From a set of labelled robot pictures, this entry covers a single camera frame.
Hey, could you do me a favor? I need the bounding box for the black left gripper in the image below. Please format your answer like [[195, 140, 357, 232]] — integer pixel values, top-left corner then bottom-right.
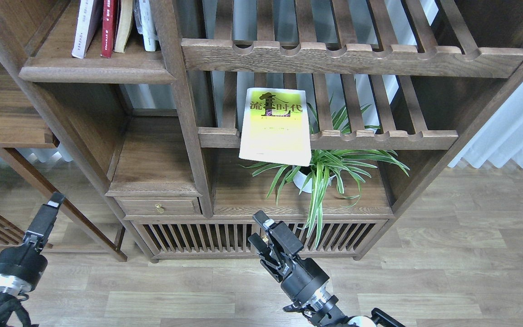
[[0, 192, 66, 293]]

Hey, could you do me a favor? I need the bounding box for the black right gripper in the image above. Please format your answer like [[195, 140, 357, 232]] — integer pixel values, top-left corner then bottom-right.
[[248, 210, 338, 314]]

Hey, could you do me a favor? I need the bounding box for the white purple cover book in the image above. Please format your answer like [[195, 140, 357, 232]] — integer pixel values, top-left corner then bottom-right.
[[71, 0, 104, 59]]

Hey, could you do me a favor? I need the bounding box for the red cover book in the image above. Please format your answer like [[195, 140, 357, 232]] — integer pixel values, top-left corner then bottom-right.
[[100, 0, 120, 59]]

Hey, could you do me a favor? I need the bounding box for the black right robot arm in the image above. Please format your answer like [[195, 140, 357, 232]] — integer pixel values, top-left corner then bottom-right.
[[248, 211, 402, 327]]

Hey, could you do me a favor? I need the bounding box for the white plant pot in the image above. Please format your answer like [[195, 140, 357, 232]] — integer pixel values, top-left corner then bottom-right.
[[292, 165, 335, 194]]

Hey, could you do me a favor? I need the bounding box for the green spider plant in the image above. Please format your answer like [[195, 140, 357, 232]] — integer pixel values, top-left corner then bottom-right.
[[242, 93, 411, 246]]

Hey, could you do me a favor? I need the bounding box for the yellow green cover book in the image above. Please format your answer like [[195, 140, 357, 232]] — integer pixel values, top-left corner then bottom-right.
[[239, 88, 311, 166]]

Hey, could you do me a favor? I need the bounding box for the brass drawer knob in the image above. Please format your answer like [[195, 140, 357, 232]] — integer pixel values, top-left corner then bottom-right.
[[154, 203, 165, 214]]

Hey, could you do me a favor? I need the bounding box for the dark wooden bookshelf unit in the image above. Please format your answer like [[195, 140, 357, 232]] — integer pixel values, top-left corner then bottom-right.
[[0, 0, 523, 260]]

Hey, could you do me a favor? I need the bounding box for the upright white book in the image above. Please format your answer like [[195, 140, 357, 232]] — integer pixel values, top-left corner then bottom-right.
[[135, 0, 158, 52]]

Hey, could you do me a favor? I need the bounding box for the upright cream paged book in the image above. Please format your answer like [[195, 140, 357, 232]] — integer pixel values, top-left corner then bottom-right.
[[113, 0, 133, 53]]

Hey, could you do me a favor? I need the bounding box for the white curtain right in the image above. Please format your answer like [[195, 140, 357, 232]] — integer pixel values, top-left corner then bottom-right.
[[448, 82, 523, 169]]

